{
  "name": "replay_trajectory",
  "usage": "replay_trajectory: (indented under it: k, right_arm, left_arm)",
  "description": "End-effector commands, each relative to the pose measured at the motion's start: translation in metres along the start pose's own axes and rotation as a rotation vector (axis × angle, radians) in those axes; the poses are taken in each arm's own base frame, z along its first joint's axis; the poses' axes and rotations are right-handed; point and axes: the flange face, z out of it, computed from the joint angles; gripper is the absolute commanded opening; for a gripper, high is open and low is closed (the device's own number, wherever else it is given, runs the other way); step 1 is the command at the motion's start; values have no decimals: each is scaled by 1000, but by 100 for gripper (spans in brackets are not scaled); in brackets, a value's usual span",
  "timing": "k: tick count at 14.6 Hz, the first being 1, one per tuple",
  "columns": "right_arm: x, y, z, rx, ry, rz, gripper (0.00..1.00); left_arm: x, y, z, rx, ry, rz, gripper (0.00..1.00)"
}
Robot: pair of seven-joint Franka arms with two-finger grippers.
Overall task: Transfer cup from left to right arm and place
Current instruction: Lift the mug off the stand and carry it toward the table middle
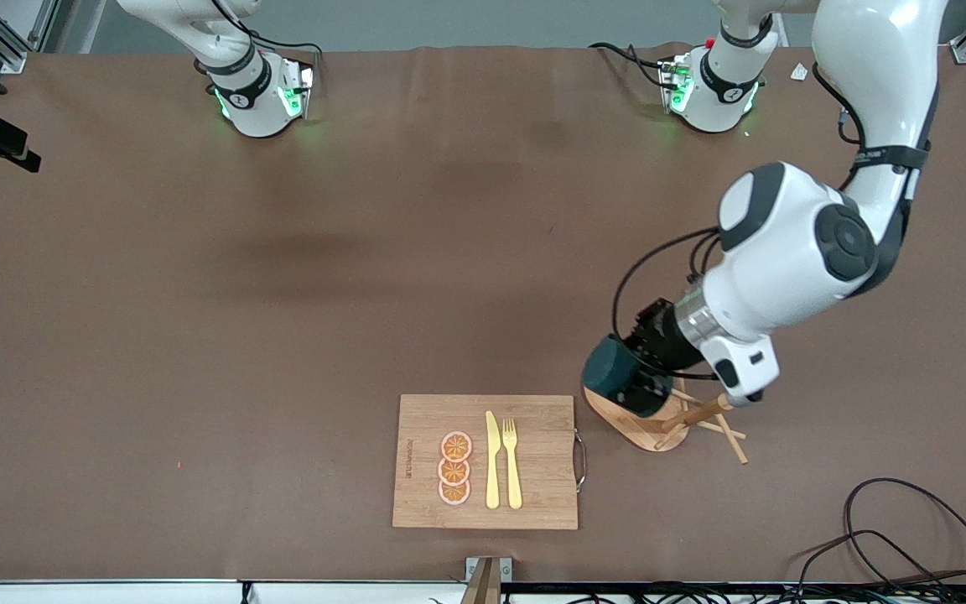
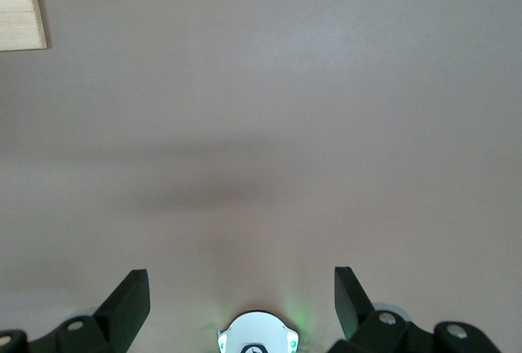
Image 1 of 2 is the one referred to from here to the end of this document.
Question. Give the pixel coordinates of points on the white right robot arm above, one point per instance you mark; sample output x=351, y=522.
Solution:
x=252, y=101

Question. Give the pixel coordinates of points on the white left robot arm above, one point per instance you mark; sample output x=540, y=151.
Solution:
x=785, y=252

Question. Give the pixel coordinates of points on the white table edge rail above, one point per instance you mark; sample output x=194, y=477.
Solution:
x=114, y=594

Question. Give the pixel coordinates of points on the yellow toy knife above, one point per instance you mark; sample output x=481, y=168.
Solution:
x=492, y=461

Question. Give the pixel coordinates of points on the bamboo cutting board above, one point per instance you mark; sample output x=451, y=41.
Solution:
x=533, y=470

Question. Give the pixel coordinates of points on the small white paper scrap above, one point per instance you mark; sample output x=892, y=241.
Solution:
x=799, y=72

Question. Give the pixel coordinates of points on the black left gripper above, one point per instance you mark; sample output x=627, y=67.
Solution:
x=662, y=336

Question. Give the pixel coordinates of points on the wooden mug tree stand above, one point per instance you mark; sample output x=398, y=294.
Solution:
x=642, y=432

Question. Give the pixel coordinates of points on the orange slice toy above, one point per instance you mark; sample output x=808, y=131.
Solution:
x=456, y=446

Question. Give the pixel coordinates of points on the dark green cup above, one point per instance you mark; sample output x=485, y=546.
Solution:
x=609, y=369

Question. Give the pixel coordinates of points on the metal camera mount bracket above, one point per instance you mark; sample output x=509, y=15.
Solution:
x=475, y=570

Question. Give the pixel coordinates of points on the yellow toy fork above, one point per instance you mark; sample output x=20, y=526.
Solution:
x=513, y=470

